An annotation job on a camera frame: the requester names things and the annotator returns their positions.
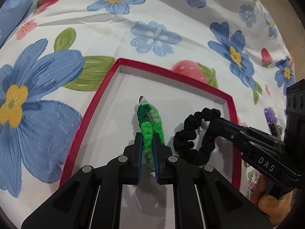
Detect black velvet scrunchie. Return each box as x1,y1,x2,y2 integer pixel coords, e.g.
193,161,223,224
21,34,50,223
173,108,221,166

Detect green braided bracelet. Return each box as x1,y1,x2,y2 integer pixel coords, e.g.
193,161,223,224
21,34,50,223
136,95,165,172

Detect right hand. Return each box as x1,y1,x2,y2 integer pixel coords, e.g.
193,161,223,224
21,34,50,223
250,175,293,226

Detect black comb hair clip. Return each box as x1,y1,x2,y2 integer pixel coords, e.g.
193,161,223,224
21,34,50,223
271,122,283,139

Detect purple frilly scrunchie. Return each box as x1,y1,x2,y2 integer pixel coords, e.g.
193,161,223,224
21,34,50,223
264,107,278,125

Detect red shallow tray box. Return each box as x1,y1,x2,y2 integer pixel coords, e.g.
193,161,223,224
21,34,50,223
60,58,237,184

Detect floral white bed sheet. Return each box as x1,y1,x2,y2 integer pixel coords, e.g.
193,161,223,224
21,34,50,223
1,0,295,228

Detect light blue pillow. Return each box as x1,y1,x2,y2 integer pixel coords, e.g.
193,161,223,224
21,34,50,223
1,0,33,47

